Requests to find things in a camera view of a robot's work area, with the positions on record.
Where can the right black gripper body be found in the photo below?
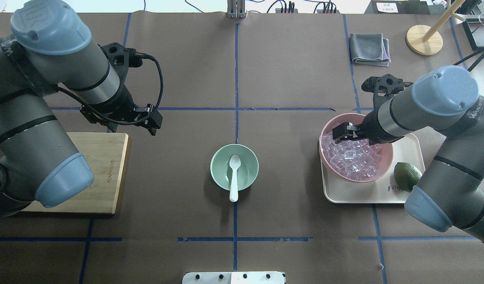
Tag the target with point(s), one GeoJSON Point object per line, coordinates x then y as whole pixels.
{"type": "Point", "coordinates": [369, 127]}

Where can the pink bowl with ice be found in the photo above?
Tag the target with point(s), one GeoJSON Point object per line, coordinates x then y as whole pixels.
{"type": "Point", "coordinates": [353, 161]}

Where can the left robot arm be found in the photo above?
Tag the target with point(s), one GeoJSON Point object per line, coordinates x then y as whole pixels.
{"type": "Point", "coordinates": [52, 50]}

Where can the folded grey cloth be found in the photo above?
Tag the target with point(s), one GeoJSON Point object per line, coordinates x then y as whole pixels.
{"type": "Point", "coordinates": [369, 49]}

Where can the aluminium frame post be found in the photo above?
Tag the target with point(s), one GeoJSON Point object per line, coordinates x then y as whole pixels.
{"type": "Point", "coordinates": [236, 9]}

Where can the green ceramic bowl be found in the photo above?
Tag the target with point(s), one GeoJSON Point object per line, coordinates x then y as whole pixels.
{"type": "Point", "coordinates": [221, 171]}

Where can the white plastic spoon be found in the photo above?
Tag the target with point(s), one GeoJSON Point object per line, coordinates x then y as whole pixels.
{"type": "Point", "coordinates": [234, 165]}

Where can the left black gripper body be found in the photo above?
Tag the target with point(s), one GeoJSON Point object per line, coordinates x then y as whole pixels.
{"type": "Point", "coordinates": [124, 99]}

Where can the wooden mug tree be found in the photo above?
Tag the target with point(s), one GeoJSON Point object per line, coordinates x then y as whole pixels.
{"type": "Point", "coordinates": [426, 40]}

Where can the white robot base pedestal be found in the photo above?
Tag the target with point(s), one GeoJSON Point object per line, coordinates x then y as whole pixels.
{"type": "Point", "coordinates": [235, 277]}

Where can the beige plastic tray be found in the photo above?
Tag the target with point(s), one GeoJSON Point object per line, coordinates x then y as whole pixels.
{"type": "Point", "coordinates": [385, 190]}

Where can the bamboo cutting board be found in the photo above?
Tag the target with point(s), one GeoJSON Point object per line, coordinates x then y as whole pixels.
{"type": "Point", "coordinates": [105, 153]}

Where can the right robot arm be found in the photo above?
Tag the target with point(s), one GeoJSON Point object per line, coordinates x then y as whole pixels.
{"type": "Point", "coordinates": [446, 99]}

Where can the green lime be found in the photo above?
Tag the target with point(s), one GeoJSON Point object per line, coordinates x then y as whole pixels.
{"type": "Point", "coordinates": [406, 175]}

